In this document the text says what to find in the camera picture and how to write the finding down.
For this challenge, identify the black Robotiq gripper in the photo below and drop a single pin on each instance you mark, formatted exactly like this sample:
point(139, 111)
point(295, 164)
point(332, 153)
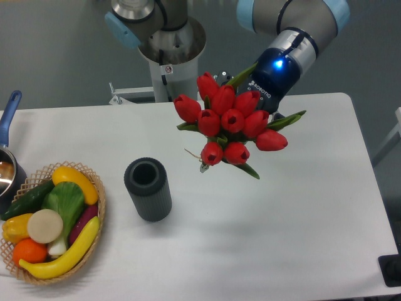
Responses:
point(273, 77)

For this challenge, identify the red tulip bouquet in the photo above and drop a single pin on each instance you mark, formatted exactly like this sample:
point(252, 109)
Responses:
point(229, 120)

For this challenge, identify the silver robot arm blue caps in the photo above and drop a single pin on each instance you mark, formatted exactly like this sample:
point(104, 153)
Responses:
point(302, 29)

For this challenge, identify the dark grey ribbed vase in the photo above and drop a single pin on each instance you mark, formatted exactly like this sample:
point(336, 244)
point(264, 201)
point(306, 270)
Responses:
point(147, 184)

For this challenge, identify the yellow squash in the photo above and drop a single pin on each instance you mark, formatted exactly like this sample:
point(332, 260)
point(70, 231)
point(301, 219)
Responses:
point(69, 174)

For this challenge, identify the purple eggplant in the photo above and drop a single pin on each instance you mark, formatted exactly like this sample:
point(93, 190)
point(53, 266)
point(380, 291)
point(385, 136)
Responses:
point(89, 212)

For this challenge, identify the green bok choy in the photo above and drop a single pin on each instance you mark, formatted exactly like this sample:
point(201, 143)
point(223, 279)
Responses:
point(67, 199)

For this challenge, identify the woven wicker basket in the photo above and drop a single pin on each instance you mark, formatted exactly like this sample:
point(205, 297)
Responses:
point(35, 179)

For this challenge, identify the green cucumber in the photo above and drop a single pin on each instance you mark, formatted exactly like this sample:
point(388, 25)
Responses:
point(29, 202)

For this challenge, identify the beige round disc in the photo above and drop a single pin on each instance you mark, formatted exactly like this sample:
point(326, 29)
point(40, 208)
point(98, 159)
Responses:
point(44, 226)

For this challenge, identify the black device at table edge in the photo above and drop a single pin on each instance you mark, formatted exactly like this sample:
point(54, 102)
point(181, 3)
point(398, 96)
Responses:
point(390, 269)

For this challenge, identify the yellow banana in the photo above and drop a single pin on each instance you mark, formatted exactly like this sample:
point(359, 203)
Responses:
point(69, 259)

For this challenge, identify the yellow bell pepper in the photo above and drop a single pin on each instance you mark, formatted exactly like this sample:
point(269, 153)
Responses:
point(16, 229)

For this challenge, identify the orange fruit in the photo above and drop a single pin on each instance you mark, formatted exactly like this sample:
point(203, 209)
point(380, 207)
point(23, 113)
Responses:
point(30, 251)

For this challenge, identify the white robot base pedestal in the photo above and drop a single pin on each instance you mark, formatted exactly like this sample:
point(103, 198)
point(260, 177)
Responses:
point(172, 58)

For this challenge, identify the white frame at right edge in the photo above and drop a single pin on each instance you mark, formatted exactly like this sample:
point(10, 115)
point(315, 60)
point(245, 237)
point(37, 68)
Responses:
point(388, 143)

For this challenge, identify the blue handled saucepan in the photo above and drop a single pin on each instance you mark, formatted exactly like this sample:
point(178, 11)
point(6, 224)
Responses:
point(12, 174)

